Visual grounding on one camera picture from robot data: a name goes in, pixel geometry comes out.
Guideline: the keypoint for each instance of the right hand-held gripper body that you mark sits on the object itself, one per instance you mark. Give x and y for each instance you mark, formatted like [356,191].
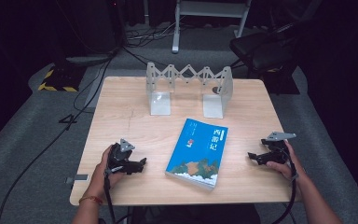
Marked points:
[278,154]

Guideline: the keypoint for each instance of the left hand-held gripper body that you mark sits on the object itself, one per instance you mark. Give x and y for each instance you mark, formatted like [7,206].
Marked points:
[118,160]

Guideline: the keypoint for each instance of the blue paperback book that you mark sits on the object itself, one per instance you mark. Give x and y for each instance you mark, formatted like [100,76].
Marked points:
[199,152]

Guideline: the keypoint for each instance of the person's right hand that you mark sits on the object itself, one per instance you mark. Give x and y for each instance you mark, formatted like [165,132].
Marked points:
[289,170]

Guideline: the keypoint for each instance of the person's left hand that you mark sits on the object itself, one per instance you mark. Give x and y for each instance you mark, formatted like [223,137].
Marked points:
[101,175]

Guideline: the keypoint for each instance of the grey tape strip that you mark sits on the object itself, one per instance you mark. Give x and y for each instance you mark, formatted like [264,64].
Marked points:
[79,178]

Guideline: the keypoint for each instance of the grey expandable metal bookend rack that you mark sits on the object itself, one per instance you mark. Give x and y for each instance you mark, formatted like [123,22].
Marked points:
[160,104]

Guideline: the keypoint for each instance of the dark round disc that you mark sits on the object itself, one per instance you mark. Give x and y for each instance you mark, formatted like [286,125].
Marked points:
[216,90]

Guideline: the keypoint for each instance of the yellow black striped base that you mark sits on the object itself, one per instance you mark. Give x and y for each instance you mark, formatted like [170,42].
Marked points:
[62,79]

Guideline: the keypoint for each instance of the black folding chair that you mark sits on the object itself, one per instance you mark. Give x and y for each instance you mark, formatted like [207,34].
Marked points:
[261,49]

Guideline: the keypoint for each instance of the dark cabinet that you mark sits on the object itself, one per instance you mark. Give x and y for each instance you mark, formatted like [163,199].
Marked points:
[90,28]

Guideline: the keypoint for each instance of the white metal stand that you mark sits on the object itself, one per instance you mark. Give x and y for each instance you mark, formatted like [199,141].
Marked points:
[208,9]

